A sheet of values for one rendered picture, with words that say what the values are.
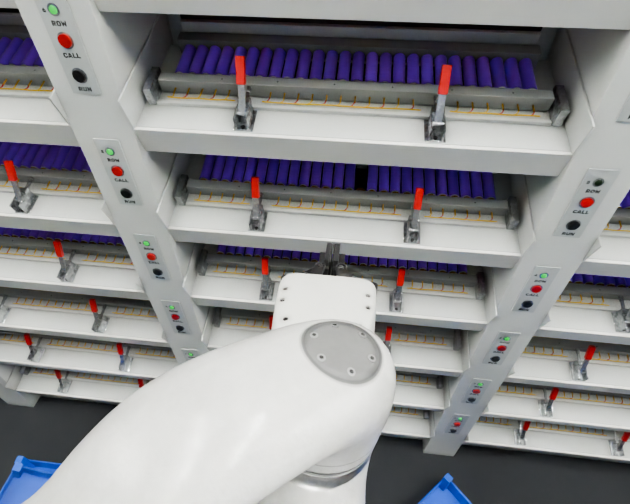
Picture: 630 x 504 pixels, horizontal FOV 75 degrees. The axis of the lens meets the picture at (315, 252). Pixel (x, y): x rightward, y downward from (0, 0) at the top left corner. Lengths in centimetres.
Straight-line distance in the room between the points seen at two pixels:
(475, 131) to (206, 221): 46
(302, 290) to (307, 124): 28
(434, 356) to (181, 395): 86
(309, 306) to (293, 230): 34
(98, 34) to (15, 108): 23
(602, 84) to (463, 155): 17
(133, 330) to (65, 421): 63
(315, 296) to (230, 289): 50
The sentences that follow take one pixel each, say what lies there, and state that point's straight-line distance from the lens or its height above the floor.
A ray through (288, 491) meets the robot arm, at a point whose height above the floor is 111.
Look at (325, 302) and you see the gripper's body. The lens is 40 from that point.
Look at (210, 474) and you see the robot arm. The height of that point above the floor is 118.
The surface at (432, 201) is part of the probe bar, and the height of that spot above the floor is 93.
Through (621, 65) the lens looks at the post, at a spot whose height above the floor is 119.
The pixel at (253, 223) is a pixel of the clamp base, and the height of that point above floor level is 89.
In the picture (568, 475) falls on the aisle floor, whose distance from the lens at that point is 162.
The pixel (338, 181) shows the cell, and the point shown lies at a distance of 75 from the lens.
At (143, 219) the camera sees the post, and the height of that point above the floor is 90.
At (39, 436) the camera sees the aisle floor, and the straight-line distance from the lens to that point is 171.
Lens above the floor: 136
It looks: 45 degrees down
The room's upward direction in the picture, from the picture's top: straight up
